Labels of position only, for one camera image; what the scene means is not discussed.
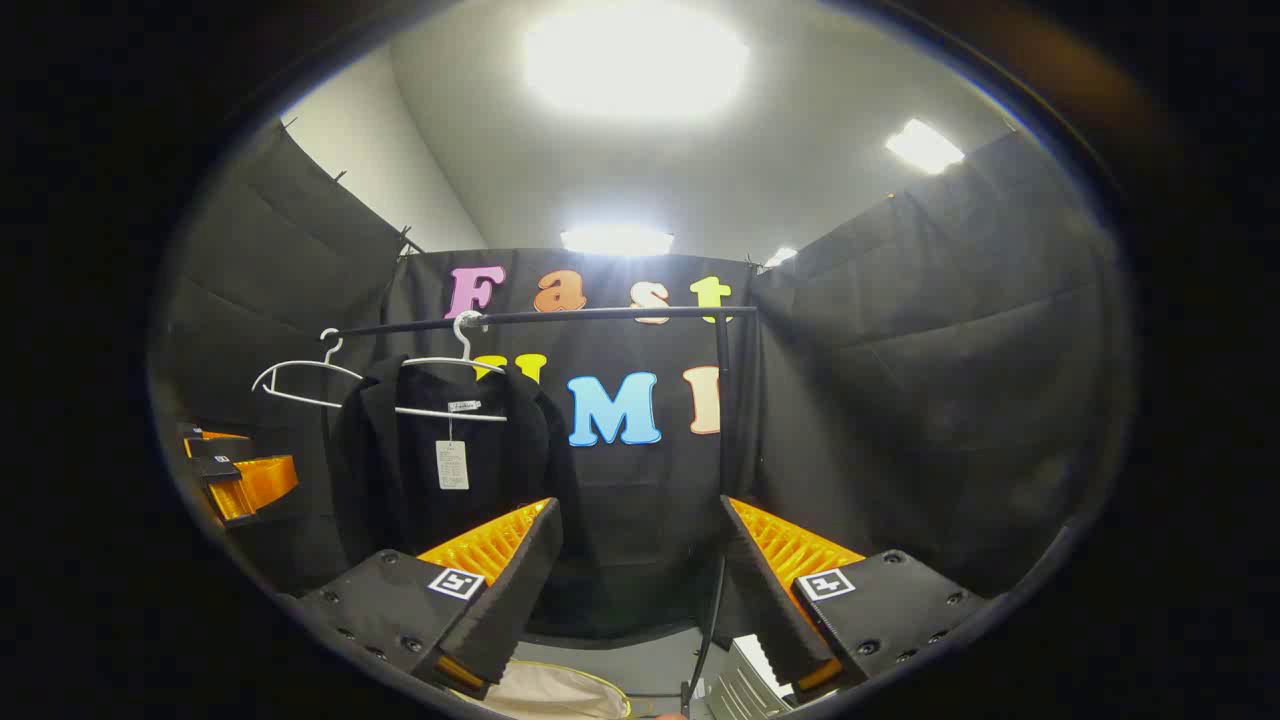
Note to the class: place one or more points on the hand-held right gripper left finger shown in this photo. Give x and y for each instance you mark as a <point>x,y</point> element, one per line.
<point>510,600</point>

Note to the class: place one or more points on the pale laundry hamper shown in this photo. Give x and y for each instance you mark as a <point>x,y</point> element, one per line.
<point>560,695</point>

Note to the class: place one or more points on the black clothes rack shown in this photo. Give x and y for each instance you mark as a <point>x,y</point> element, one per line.
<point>600,314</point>

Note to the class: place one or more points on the black knit garment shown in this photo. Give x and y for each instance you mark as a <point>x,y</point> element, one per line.
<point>400,480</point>

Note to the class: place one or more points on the black backdrop cloth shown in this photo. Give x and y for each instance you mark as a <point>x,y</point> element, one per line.
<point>900,400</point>

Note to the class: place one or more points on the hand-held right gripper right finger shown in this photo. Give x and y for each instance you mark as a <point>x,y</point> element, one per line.
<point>765,610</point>

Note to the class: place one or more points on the rectangular ceiling light panel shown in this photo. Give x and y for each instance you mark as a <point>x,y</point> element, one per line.
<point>615,240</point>
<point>925,145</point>

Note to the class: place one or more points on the white paper hang tag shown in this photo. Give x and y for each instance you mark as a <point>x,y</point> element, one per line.
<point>452,465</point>

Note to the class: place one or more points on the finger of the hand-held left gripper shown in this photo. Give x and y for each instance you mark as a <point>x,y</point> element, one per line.
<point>260,485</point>
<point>215,447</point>

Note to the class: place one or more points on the large round ceiling light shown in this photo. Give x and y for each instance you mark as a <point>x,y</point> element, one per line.
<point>635,60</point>

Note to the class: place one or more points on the small ceiling light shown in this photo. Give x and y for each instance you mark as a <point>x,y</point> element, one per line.
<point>780,256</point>

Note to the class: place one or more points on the white clothes hanger with label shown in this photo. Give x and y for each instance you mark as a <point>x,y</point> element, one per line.
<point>470,345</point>

